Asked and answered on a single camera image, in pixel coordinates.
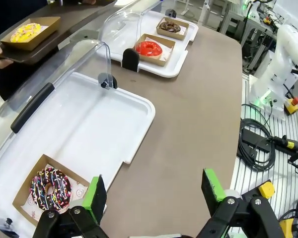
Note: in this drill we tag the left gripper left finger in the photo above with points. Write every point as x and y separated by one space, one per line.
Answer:
94 198

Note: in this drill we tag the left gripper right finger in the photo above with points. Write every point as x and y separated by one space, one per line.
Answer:
213 188

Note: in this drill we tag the dark brown serving tray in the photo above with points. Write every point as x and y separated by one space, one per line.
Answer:
52 39

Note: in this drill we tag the brown cardboard donut box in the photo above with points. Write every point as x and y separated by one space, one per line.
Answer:
22 196
183 31
47 27
167 45

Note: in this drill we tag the yellow glazed donut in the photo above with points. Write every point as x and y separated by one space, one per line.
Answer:
20 34

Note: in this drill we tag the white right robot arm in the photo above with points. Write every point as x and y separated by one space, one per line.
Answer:
283 44

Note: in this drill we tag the chocolate donut with coloured sprinkles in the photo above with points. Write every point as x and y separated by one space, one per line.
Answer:
39 188

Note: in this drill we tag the red glazed donut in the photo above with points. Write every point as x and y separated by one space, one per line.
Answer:
141 48

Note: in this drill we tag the dark chocolate nut donut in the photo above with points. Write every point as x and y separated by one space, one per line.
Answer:
165 26

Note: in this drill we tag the person's left hand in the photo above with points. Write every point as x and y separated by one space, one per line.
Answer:
89 1

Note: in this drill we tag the yellow plastic block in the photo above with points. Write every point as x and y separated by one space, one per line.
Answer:
267 189

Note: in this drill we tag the white plastic display tray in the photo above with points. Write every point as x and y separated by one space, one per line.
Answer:
178 62
89 124

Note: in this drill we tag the yellow plastic clip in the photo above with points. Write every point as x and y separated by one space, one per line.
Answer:
286 226

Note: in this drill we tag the black and yellow connector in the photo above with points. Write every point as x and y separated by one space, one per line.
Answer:
288 144

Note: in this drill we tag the clear plastic tray lid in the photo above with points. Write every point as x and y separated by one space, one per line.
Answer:
32 106
130 59

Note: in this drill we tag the yellow emergency stop box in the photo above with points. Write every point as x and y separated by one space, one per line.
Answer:
291 107

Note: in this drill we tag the grey lab table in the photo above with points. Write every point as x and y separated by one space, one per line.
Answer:
238 22

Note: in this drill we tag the ribbed aluminium base plate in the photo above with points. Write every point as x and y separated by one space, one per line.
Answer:
250 178

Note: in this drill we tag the black flat bracket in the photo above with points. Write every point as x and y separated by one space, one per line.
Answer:
249 138

